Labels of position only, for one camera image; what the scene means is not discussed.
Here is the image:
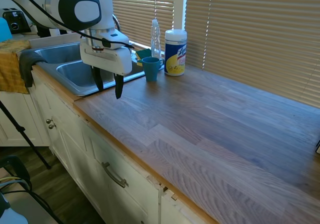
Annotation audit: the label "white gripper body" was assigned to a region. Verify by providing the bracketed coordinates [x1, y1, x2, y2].
[79, 37, 133, 76]

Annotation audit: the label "teal mug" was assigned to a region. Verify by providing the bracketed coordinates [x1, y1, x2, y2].
[141, 56, 165, 83]

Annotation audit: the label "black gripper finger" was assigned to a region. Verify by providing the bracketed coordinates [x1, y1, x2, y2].
[113, 73, 125, 100]
[90, 66, 104, 93]

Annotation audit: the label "wide tan window blinds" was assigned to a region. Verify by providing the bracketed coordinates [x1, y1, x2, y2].
[184, 0, 320, 109]

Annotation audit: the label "Lysol wipes canister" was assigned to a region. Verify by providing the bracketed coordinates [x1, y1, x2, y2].
[164, 28, 188, 77]

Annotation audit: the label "chrome faucet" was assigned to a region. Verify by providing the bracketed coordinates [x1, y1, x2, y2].
[112, 13, 122, 34]

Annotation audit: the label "clear dish soap bottle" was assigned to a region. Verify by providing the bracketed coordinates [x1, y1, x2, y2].
[150, 18, 162, 60]

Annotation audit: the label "yellow towel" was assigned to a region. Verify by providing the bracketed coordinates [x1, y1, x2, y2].
[0, 39, 32, 95]

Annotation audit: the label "grey cloth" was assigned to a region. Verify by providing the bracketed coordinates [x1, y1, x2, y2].
[18, 49, 49, 89]

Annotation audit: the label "metal bar cabinet handle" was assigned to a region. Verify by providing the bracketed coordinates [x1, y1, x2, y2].
[100, 161, 129, 189]

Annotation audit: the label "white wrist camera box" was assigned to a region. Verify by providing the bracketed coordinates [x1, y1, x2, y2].
[98, 30, 130, 50]

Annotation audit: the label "white side cabinet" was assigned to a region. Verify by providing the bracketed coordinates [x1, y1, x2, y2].
[0, 90, 51, 148]

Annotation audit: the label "stainless double sink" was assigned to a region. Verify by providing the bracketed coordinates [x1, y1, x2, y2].
[29, 33, 147, 97]

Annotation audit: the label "white kitchen cabinet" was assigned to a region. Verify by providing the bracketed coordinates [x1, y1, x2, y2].
[28, 68, 219, 224]

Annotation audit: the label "black toaster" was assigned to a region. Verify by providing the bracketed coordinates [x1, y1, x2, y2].
[1, 7, 32, 35]

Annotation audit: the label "tan blinds behind faucet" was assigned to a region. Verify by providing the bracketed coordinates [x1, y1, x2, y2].
[108, 0, 176, 50]

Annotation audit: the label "black tripod leg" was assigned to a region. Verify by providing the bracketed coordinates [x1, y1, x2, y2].
[0, 99, 52, 170]

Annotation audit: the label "yellow green sponge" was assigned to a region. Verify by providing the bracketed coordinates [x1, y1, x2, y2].
[134, 48, 152, 66]

